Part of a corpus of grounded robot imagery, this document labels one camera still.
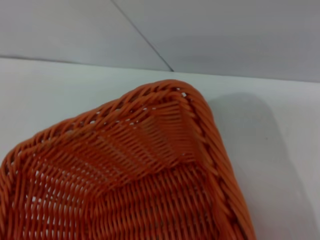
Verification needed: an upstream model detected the orange woven plastic basket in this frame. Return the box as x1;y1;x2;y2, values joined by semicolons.
0;79;257;240

